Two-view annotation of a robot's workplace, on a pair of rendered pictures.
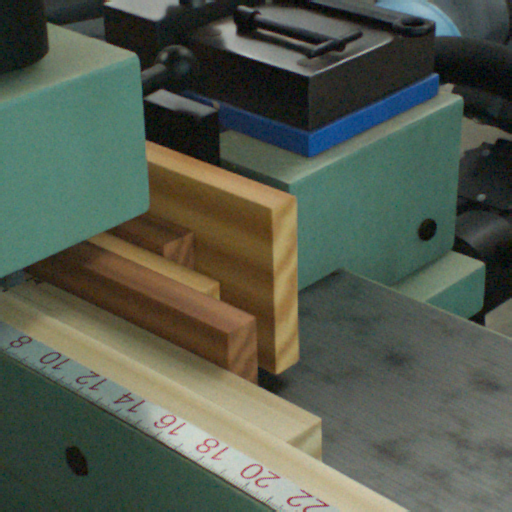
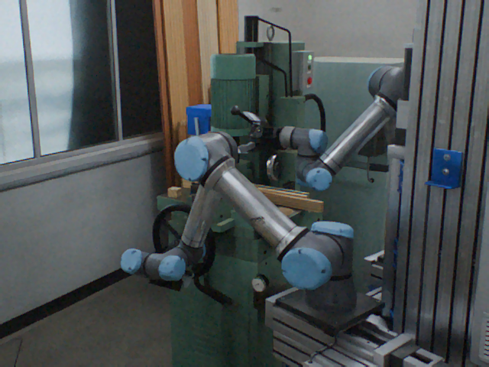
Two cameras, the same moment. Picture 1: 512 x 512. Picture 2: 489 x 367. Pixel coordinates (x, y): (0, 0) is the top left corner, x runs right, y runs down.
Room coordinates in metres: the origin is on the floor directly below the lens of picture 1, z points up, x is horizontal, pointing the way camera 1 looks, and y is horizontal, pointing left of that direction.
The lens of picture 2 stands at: (2.81, -0.31, 1.58)
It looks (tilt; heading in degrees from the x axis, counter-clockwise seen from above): 15 degrees down; 169
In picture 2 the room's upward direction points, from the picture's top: straight up
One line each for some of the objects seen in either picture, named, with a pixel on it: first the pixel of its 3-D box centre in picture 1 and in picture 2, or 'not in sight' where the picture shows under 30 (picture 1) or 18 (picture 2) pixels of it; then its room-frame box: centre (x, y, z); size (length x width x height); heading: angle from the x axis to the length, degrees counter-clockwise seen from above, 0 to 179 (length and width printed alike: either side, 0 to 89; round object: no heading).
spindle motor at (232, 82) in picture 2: not in sight; (233, 94); (0.50, 0.10, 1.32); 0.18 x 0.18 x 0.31
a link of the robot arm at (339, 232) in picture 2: not in sight; (331, 246); (1.33, 0.23, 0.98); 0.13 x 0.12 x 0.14; 139
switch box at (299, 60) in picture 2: not in sight; (302, 70); (0.36, 0.42, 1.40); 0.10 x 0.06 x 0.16; 137
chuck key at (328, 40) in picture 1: (288, 30); not in sight; (0.63, -0.02, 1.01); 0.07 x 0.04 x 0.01; 47
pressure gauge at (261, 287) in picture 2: not in sight; (260, 284); (0.83, 0.15, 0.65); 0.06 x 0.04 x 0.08; 47
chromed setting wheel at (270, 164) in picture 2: not in sight; (275, 166); (0.49, 0.28, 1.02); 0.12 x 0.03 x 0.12; 137
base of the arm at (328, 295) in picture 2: not in sight; (330, 284); (1.32, 0.24, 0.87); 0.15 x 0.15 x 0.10
